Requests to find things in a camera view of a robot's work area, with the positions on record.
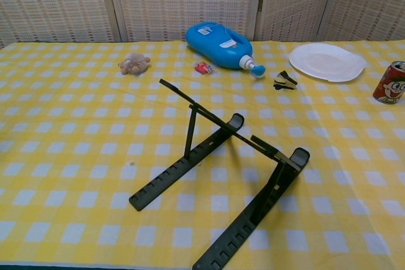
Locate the black folding laptop stand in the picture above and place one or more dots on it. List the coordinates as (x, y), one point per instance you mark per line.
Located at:
(269, 194)

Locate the yellow white checkered tablecloth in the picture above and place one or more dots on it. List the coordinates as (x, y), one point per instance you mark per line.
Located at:
(63, 124)

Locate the small red candy packet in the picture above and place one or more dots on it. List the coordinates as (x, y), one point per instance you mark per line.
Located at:
(202, 67)

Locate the blue detergent pump bottle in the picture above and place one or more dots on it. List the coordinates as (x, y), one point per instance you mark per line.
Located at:
(215, 45)

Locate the small beige plush toy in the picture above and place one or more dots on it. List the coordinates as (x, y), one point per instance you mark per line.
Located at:
(134, 63)

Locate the black and tan clip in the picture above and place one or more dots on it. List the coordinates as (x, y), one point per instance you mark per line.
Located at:
(283, 82)

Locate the white paper plate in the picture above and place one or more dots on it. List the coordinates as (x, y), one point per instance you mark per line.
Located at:
(326, 61)

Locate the red cartoon soda can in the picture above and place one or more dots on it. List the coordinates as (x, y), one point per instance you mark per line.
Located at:
(390, 83)

